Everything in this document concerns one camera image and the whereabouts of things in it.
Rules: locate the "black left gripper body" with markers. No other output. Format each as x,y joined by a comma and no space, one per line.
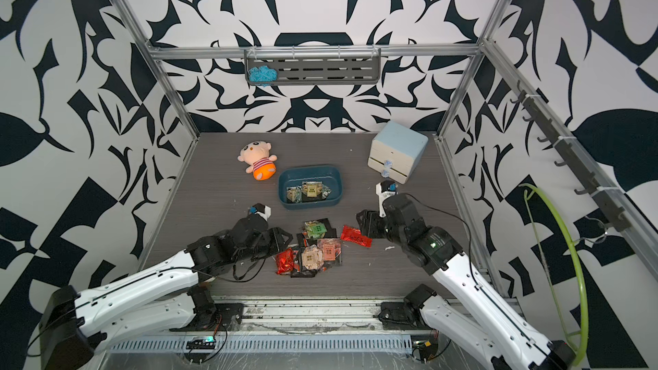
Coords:
249,256

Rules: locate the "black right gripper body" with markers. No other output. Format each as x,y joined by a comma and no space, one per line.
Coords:
377,227

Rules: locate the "red foil tea bag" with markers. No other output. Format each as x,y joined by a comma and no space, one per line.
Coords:
285,262

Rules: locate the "green label tea bag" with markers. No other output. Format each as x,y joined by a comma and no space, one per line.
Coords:
315,229

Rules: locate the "beige label tea bag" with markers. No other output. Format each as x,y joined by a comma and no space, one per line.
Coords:
312,258

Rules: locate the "small red tea bag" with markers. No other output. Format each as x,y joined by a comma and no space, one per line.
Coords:
352,235

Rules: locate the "pink label tea bag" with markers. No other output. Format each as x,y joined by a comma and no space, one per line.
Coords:
331,249

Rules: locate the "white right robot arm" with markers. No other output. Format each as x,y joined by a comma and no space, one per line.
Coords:
493,332

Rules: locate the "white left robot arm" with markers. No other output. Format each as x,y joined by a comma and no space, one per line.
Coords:
171,295

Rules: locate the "teal plastic storage box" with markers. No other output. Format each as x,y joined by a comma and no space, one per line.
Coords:
327,174

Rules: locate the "cream blue mini drawer cabinet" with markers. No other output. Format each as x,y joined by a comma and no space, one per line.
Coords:
402,146

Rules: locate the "plush baby doll toy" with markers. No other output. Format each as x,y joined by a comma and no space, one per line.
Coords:
259,160

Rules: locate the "blue scrunchy sponge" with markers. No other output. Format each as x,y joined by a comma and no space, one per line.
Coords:
263,76

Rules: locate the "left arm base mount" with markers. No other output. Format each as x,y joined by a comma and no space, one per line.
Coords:
225,315

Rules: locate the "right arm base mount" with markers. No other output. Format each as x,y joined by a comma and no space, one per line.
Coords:
402,316

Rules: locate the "grey wall shelf rack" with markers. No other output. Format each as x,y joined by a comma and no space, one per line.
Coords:
321,68

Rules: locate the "dark hook rail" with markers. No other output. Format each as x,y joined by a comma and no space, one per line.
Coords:
573,155

